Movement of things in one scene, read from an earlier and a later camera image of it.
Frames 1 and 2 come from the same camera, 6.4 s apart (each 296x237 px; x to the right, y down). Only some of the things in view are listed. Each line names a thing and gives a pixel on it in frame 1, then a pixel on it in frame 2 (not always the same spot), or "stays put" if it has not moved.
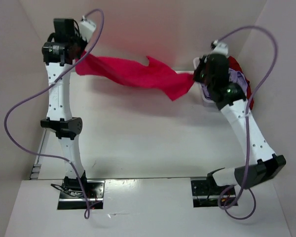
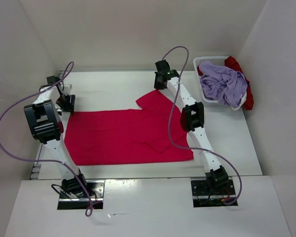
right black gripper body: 204,78 → 157,84
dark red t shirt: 234,64 stays put
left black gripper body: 79,42 → 63,102
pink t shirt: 154,76 → 152,135
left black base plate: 95,194 stays put
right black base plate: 205,193 stays put
